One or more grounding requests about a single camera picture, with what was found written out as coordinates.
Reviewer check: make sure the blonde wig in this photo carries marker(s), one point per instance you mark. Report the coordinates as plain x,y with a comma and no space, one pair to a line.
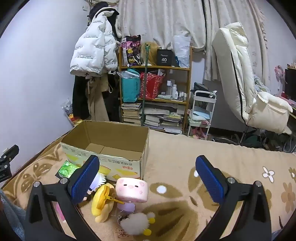
152,54

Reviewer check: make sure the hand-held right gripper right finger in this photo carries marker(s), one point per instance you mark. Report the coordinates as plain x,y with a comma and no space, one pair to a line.
209,178

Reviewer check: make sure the dark monitor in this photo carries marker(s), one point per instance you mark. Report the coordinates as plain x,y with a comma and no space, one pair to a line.
291,83

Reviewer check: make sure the group of cosmetic bottles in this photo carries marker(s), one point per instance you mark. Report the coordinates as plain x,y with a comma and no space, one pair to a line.
174,89

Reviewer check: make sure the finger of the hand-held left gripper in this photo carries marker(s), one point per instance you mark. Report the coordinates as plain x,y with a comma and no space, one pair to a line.
11,150

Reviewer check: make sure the red patterned bag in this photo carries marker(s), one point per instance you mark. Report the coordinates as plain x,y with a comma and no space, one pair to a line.
151,87

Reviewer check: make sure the black garment on hook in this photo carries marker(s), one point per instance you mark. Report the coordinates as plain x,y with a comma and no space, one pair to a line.
101,9

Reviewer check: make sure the cream patterned curtain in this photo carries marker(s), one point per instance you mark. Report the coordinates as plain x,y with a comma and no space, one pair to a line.
161,23

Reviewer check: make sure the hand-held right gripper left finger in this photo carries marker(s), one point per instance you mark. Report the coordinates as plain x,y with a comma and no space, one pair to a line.
84,178

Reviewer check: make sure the person's grey clothing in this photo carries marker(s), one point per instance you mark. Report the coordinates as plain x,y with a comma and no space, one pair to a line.
10,215

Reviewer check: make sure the pile of colourful packets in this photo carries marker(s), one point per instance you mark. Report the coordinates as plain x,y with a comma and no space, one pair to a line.
69,111

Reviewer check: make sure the white recliner chair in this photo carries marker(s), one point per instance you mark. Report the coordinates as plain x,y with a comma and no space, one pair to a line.
240,69

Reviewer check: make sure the beige hanging coat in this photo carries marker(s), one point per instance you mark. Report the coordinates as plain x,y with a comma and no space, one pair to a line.
97,99

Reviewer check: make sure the white plastic bag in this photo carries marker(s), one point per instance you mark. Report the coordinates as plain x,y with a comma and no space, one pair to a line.
182,49

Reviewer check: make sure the teal shopping bag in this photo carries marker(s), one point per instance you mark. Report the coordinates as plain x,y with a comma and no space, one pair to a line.
130,89

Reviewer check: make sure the green foil packet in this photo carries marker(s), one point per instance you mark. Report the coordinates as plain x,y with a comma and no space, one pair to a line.
67,169

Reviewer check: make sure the black hanging coat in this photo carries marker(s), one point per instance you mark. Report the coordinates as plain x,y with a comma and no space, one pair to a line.
79,97

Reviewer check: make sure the printed cardboard box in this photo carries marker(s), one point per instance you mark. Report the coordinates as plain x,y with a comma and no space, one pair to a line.
104,139

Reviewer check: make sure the black cardboard box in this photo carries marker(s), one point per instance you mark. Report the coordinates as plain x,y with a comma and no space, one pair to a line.
164,58

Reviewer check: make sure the stack of books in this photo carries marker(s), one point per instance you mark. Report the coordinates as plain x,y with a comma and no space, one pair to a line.
131,114

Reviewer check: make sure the pile of books and papers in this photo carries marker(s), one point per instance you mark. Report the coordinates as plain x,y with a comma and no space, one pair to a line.
161,120

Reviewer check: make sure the lavender plush toy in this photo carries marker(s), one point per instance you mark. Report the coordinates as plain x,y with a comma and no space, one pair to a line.
126,207

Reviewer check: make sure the white-haired plush doll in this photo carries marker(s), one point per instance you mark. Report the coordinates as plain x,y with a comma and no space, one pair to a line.
98,182

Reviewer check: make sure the wooden shelf rack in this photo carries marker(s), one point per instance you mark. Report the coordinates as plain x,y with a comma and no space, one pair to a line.
161,67

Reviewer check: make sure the white fluffy plush toy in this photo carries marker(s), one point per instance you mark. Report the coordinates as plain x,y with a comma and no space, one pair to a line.
133,223

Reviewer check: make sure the pink desk fan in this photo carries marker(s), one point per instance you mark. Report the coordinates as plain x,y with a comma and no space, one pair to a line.
279,73

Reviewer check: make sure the purple cartoon print bag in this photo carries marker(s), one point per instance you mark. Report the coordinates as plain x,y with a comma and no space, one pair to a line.
131,51

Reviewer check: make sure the white trolley cart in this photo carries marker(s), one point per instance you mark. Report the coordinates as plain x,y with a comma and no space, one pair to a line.
203,95

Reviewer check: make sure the yellow plush zipper pouch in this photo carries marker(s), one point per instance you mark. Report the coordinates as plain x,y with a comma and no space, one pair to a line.
101,204

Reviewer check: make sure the white puffer jacket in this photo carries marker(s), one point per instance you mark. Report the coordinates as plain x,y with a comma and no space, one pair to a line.
92,46

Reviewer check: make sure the pink pig plush cube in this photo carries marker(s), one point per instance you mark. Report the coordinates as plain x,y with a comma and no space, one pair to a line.
131,188

